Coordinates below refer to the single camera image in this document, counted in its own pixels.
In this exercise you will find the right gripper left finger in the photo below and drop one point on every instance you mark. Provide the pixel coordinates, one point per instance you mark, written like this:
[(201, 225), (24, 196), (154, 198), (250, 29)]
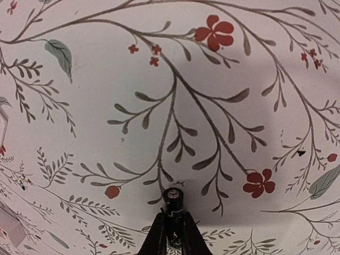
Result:
[(156, 240)]

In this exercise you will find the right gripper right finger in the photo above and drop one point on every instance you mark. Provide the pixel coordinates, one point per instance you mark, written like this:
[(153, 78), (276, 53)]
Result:
[(192, 240)]

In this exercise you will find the black battery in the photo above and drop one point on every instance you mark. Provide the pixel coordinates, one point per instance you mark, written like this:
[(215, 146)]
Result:
[(174, 213)]

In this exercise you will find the white remote control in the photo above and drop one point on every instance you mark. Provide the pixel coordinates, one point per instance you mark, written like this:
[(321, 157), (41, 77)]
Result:
[(11, 224)]

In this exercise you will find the white remote battery cover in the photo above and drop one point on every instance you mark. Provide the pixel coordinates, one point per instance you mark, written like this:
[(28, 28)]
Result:
[(4, 120)]

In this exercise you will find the floral patterned table mat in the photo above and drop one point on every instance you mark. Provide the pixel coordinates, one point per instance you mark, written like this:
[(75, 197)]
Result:
[(110, 103)]

